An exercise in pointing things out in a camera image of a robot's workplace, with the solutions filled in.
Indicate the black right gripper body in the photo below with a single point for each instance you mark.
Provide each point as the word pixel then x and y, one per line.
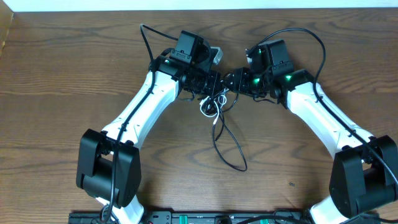
pixel 255 84

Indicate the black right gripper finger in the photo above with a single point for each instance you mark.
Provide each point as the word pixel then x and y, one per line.
pixel 233 77
pixel 232 86

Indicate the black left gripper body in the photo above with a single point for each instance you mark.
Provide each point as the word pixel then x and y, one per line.
pixel 214 82

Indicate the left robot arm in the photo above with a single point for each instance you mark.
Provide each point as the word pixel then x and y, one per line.
pixel 109 167

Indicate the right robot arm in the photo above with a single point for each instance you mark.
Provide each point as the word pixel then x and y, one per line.
pixel 364 173

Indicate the cardboard box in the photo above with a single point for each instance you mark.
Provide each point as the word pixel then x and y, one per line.
pixel 6 18

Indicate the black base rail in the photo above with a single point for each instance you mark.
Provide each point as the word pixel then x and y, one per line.
pixel 167 217

